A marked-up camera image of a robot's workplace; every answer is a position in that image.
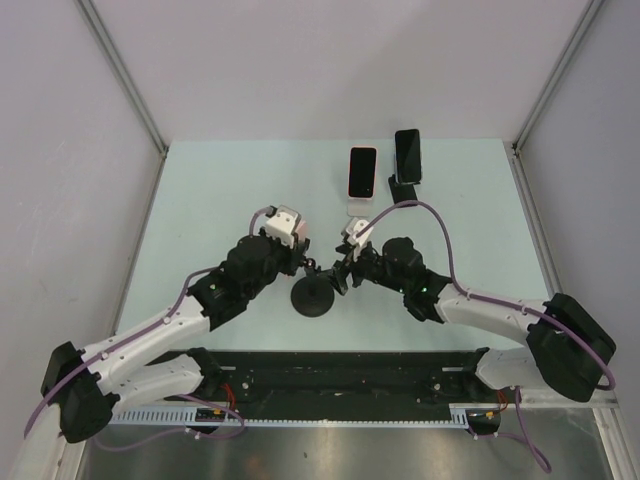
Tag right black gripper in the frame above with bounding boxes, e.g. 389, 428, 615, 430
319, 238, 408, 295

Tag black round-base phone stand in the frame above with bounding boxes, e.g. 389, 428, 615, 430
290, 258, 335, 318

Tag pink phone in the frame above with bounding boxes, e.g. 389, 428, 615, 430
294, 219, 308, 243

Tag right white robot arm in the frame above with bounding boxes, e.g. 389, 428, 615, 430
330, 237, 616, 403

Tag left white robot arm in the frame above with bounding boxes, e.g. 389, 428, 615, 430
38, 232, 310, 444

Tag white phone stand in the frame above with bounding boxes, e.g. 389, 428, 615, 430
347, 196, 373, 218

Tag black rectangular phone stand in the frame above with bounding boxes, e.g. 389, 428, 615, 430
388, 174, 419, 205

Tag pink-cased phone on stand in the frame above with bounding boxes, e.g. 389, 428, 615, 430
348, 146, 377, 199

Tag black phone on stand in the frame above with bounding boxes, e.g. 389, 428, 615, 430
394, 129, 422, 185

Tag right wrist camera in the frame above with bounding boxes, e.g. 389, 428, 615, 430
341, 217, 373, 261

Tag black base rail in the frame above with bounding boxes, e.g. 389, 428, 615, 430
195, 351, 499, 420

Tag white slotted cable duct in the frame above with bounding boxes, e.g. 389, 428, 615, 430
109, 404, 502, 429

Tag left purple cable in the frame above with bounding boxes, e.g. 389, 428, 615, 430
23, 205, 276, 454

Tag left aluminium frame post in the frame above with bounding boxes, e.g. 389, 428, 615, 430
74, 0, 169, 154

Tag aluminium frame post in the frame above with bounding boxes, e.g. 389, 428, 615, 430
74, 0, 169, 154
512, 0, 607, 151

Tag right aluminium frame post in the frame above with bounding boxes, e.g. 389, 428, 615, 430
512, 0, 607, 151

